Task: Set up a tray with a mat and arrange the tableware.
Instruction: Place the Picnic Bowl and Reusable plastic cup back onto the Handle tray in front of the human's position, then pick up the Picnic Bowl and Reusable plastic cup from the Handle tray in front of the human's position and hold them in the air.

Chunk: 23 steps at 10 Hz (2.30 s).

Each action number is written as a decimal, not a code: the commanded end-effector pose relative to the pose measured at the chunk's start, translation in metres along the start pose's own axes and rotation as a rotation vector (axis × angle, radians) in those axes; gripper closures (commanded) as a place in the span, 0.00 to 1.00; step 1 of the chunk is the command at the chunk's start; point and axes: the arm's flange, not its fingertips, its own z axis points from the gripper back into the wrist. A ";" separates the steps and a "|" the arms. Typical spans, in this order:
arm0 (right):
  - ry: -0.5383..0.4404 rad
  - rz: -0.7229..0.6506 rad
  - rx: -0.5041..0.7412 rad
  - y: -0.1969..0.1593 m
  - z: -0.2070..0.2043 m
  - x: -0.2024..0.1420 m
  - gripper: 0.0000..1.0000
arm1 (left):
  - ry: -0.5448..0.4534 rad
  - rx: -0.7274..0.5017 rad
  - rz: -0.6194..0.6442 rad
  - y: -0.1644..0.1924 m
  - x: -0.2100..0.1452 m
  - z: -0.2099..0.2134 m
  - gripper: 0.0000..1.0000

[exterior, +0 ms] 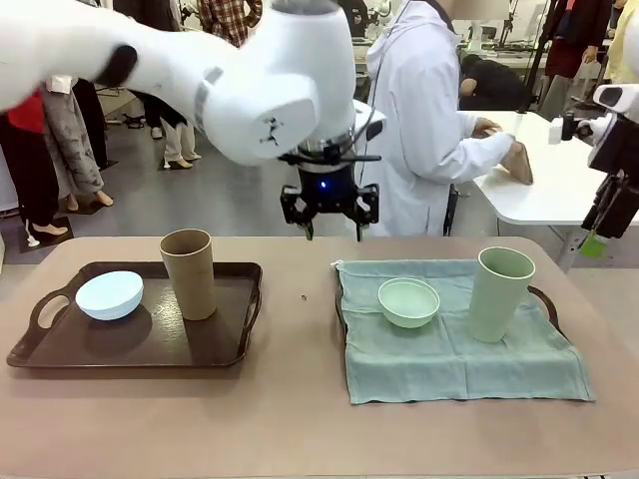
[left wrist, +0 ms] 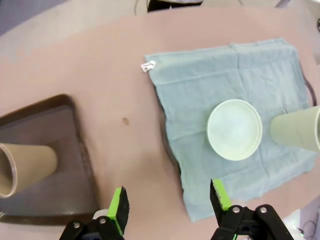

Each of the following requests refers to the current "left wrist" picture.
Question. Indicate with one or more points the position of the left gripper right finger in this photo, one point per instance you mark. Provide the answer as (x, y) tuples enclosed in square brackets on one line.
[(222, 205)]

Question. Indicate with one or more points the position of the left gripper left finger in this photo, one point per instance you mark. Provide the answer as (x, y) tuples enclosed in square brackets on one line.
[(120, 212)]

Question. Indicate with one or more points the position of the pale green bowl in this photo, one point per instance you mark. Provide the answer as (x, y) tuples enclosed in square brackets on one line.
[(233, 130)]

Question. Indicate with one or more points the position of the tall brown cup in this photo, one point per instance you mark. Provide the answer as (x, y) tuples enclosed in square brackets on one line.
[(30, 167)]

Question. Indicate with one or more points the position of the tall pale green cup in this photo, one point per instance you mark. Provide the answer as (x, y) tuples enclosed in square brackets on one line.
[(295, 130)]

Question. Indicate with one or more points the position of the teal cloth mat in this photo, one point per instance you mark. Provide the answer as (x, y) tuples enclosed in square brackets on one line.
[(200, 87)]

